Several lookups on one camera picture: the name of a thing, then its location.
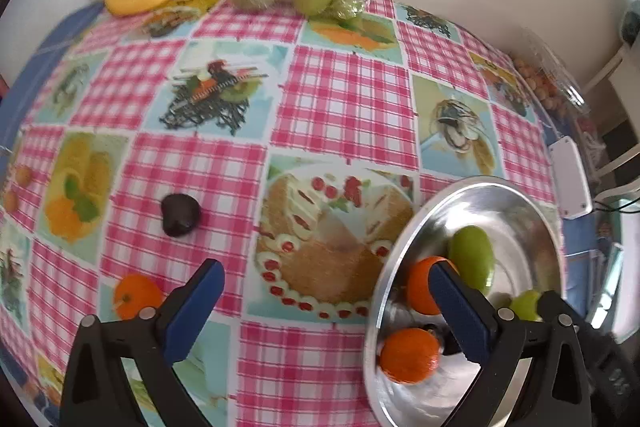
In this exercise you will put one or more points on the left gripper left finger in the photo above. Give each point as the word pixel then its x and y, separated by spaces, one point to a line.
pixel 96 391

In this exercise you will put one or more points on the small green mango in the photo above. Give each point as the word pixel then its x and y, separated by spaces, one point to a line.
pixel 470 250

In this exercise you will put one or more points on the white plastic box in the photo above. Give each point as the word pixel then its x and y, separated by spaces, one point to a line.
pixel 571 183

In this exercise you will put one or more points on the brown longan fruit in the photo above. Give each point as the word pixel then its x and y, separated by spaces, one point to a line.
pixel 10 201
pixel 23 176

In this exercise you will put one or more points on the blue plaid cloth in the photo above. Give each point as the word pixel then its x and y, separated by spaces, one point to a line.
pixel 21 96

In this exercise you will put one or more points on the clear box of longans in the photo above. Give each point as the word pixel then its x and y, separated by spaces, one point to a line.
pixel 546 75

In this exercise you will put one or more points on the orange tangerine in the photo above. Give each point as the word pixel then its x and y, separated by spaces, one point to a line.
pixel 419 297
pixel 133 293
pixel 409 356

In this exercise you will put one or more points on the steel bowl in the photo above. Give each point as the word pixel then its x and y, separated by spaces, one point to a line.
pixel 527 247

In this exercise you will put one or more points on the dark plum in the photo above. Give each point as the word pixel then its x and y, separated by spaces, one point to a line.
pixel 181 213

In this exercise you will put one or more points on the white chair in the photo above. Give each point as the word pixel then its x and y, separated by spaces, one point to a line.
pixel 613 97

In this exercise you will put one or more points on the pink checkered fruit tablecloth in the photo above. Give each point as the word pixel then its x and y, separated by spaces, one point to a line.
pixel 307 144

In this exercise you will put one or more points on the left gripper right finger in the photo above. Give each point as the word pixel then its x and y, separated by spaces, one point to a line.
pixel 556 387

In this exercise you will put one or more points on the large green mango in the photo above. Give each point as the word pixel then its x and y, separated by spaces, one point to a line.
pixel 524 306

